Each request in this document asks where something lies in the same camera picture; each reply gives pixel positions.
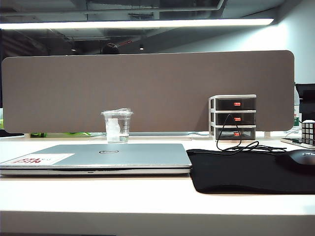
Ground plastic bottle green label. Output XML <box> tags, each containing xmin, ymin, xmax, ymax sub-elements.
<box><xmin>292</xmin><ymin>90</ymin><xmax>303</xmax><ymax>128</ymax></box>

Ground clear plastic lidded cup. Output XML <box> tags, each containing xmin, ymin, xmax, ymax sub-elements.
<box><xmin>100</xmin><ymin>108</ymin><xmax>135</xmax><ymax>144</ymax></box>

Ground thin black cable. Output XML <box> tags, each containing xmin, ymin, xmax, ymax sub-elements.
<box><xmin>216</xmin><ymin>113</ymin><xmax>287</xmax><ymax>155</ymax></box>

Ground green object behind divider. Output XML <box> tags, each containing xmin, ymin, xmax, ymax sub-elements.
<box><xmin>31</xmin><ymin>132</ymin><xmax>94</xmax><ymax>138</ymax></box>

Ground long ceiling light strip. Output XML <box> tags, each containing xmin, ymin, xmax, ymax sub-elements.
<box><xmin>0</xmin><ymin>18</ymin><xmax>274</xmax><ymax>30</ymax></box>

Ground brown desk divider panel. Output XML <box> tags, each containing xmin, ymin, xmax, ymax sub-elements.
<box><xmin>1</xmin><ymin>50</ymin><xmax>296</xmax><ymax>133</ymax></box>

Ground black computer mouse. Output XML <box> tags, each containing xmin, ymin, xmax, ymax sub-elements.
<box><xmin>275</xmin><ymin>149</ymin><xmax>315</xmax><ymax>173</ymax></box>

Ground black monitor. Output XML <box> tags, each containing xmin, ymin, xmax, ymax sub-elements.
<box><xmin>295</xmin><ymin>83</ymin><xmax>315</xmax><ymax>121</ymax></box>

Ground white drawer organizer frame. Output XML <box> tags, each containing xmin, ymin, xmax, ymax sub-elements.
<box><xmin>209</xmin><ymin>94</ymin><xmax>257</xmax><ymax>141</ymax></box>

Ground silver Dell laptop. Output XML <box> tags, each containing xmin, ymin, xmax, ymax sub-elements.
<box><xmin>0</xmin><ymin>143</ymin><xmax>193</xmax><ymax>176</ymax></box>

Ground Rubik's cube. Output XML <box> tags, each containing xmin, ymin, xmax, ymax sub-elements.
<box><xmin>301</xmin><ymin>119</ymin><xmax>315</xmax><ymax>149</ymax></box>

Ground person with dark hair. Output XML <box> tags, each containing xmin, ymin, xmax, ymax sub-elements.
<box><xmin>102</xmin><ymin>43</ymin><xmax>119</xmax><ymax>54</ymax></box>

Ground dark translucent drawer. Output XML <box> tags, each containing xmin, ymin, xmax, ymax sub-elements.
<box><xmin>216</xmin><ymin>97</ymin><xmax>255</xmax><ymax>111</ymax></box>
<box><xmin>216</xmin><ymin>127</ymin><xmax>255</xmax><ymax>140</ymax></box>
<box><xmin>216</xmin><ymin>112</ymin><xmax>255</xmax><ymax>125</ymax></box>

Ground black mouse pad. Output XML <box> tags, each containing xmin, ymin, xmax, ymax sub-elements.
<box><xmin>186</xmin><ymin>148</ymin><xmax>315</xmax><ymax>195</ymax></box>

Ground white flat device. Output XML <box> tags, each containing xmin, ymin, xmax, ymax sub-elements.
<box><xmin>280</xmin><ymin>137</ymin><xmax>315</xmax><ymax>149</ymax></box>

